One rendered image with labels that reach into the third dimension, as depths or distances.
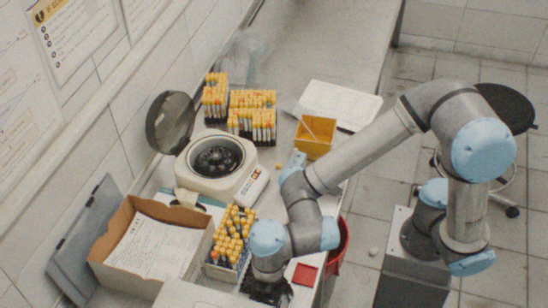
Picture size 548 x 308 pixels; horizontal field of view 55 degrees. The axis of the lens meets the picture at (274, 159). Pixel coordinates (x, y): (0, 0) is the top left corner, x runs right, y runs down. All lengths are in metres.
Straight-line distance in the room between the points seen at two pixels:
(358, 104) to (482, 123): 1.10
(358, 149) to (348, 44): 1.31
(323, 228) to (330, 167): 0.14
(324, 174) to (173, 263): 0.60
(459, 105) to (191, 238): 0.91
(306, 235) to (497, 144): 0.42
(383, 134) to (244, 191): 0.70
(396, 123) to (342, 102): 0.96
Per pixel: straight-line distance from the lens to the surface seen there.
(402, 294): 1.70
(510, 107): 2.60
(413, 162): 3.12
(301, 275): 1.59
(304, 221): 1.14
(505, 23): 3.87
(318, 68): 2.26
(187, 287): 1.25
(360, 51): 2.37
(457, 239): 1.32
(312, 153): 1.83
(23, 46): 1.25
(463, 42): 3.95
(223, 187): 1.65
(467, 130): 1.02
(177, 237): 1.62
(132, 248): 1.63
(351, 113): 2.03
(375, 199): 2.90
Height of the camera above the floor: 2.25
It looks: 47 degrees down
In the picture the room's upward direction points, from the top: 2 degrees counter-clockwise
